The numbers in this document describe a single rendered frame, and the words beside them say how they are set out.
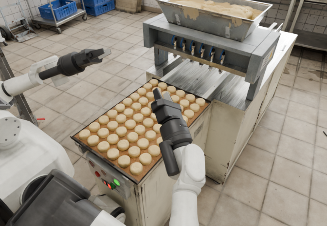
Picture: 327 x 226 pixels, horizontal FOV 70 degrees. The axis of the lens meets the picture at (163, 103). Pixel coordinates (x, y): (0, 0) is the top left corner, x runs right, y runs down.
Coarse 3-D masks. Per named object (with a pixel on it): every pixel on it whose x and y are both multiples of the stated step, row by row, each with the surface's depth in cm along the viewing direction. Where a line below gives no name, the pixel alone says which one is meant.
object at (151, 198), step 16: (208, 112) 138; (192, 128) 125; (160, 160) 105; (160, 176) 112; (112, 192) 120; (144, 192) 103; (160, 192) 122; (128, 208) 118; (144, 208) 111; (160, 208) 132; (128, 224) 133; (144, 224) 120; (160, 224) 145
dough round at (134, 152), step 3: (132, 147) 98; (135, 147) 98; (138, 147) 99; (129, 150) 97; (132, 150) 97; (135, 150) 97; (138, 150) 97; (129, 153) 96; (132, 153) 96; (135, 153) 96; (138, 153) 96; (132, 156) 96; (135, 156) 96
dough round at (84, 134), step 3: (81, 132) 105; (84, 132) 105; (87, 132) 105; (81, 135) 103; (84, 135) 103; (87, 135) 104; (90, 135) 105; (81, 138) 103; (84, 138) 103; (87, 138) 104
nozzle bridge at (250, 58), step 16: (160, 16) 147; (144, 32) 143; (160, 32) 146; (176, 32) 128; (192, 32) 128; (256, 32) 128; (272, 32) 128; (160, 48) 146; (176, 48) 142; (208, 48) 131; (224, 48) 116; (240, 48) 113; (256, 48) 113; (272, 48) 123; (160, 64) 167; (208, 64) 131; (224, 64) 127; (240, 64) 125; (256, 64) 110; (256, 80) 126
